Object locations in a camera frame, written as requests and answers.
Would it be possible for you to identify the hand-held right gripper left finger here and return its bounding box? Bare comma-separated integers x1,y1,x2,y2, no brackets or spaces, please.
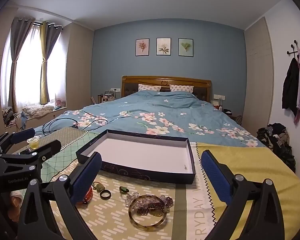
16,152,103,240

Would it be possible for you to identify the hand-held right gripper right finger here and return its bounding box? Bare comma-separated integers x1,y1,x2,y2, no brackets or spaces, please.
201,150,285,240

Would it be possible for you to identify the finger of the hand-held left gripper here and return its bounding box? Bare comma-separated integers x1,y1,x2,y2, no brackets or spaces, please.
0,128,36,155
0,140,62,165

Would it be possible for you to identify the green pendant with braided cord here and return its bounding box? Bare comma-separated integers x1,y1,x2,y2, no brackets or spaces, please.
92,181,105,193

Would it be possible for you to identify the orange smart watch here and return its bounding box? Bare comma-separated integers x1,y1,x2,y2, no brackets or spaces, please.
81,185,93,205

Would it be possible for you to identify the clear bead bracelet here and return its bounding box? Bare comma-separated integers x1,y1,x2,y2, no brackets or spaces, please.
125,191,140,208

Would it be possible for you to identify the purple bead bracelet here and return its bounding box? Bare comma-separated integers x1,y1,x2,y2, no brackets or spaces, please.
136,196,174,216

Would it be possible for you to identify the dark blue shallow box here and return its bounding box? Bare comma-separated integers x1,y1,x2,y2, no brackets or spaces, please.
76,129,196,185

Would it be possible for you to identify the amber bangle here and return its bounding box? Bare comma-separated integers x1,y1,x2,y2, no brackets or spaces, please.
129,194,169,230

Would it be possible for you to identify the clear cup with yellow jelly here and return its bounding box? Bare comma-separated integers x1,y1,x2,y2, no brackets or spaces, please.
27,135,40,150

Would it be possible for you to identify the pile of light laundry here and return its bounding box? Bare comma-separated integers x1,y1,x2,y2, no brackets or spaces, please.
22,104,55,117

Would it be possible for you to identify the pile of dark clothes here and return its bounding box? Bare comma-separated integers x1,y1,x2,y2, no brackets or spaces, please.
256,123,296,173

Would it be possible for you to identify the bedside table clutter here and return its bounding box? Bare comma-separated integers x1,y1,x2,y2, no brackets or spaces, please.
97,90,120,103

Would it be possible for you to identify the yellow and grey curtain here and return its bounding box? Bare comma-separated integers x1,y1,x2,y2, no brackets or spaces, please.
39,21,63,104

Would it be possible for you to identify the blue floral duvet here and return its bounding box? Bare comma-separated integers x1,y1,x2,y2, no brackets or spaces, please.
32,90,268,148

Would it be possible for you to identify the floral pillow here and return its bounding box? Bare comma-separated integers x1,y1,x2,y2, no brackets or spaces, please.
138,84,162,92
169,84,194,93

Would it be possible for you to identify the beige wardrobe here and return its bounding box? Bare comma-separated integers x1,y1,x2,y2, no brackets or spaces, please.
244,17,274,135

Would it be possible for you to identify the wooden headboard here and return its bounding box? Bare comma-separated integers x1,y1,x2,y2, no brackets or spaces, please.
122,76,212,103

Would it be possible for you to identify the black jacket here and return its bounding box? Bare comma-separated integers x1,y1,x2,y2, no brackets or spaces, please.
282,57,300,117

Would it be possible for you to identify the green leaf framed picture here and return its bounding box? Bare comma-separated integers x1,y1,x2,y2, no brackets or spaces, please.
178,38,194,57

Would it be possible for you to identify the pink flower framed picture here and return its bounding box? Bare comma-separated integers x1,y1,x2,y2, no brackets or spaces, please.
136,39,150,56

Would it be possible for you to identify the white flower framed picture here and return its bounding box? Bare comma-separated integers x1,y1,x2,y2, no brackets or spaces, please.
156,38,171,56

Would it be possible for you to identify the black cable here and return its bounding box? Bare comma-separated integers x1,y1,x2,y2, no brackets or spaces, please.
41,117,109,134

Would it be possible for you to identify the black wall coat rack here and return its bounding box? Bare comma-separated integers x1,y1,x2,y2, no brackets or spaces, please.
287,40,300,55

